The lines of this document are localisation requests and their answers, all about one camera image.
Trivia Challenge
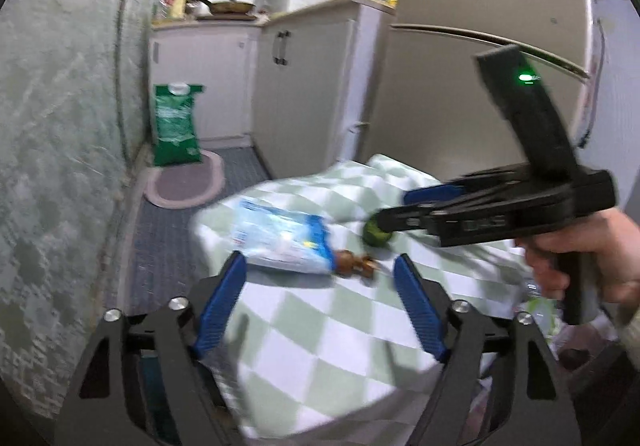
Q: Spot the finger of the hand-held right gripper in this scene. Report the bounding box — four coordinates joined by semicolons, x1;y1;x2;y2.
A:
369;196;451;233
402;165;531;207

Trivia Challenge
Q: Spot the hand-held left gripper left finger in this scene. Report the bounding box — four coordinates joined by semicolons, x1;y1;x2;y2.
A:
52;250;251;446

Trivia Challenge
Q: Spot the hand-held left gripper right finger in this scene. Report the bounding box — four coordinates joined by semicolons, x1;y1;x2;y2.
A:
392;253;583;446

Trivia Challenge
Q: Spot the green round fruit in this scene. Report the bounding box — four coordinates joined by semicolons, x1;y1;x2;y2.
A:
363;220;393;247

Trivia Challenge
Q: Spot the person's right forearm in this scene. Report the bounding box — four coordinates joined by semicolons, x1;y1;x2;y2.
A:
607;283;640;344

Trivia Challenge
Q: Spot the person's right hand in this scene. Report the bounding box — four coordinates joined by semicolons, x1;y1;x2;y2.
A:
522;212;640;302

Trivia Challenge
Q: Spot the small brown object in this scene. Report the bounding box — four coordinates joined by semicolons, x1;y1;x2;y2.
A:
332;250;377;279

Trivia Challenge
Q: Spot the blue white plastic packet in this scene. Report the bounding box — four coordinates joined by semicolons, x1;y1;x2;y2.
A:
231;199;335;275

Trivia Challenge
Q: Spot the green white checkered tablecloth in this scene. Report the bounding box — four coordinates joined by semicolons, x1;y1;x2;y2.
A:
192;153;541;442

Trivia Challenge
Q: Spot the oval floor mat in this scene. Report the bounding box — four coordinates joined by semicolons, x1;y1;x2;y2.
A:
144;149;226;209

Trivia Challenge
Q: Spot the tall white side cabinet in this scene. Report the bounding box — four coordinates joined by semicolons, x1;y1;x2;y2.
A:
250;0;396;177

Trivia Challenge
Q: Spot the green rice bag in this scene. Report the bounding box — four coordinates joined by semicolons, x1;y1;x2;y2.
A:
151;82;203;167

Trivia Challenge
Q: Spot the patterned glass sliding door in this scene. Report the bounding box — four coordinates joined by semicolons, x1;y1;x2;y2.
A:
117;0;177;164
0;0;132;427

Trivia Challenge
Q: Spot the white counter cabinet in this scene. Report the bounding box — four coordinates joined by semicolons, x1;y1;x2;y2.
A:
149;21;261;147

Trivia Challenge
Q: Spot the frying pan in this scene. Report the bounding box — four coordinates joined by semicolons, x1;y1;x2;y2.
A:
185;0;257;16

